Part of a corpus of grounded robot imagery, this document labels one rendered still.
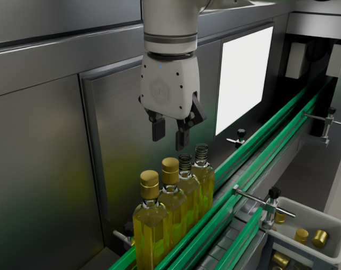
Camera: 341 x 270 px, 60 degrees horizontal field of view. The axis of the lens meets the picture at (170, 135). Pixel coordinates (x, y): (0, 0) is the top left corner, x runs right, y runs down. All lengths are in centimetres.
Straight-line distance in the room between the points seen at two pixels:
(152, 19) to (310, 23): 113
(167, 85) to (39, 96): 21
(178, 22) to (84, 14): 19
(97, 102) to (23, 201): 22
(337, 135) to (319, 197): 38
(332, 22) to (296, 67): 30
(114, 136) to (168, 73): 21
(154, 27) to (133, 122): 26
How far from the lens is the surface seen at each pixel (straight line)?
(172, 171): 57
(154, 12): 45
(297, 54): 167
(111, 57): 58
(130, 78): 61
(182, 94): 47
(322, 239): 102
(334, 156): 167
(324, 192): 178
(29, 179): 57
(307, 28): 152
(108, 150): 62
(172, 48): 45
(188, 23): 45
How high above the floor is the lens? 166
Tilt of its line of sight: 29 degrees down
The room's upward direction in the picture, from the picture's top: straight up
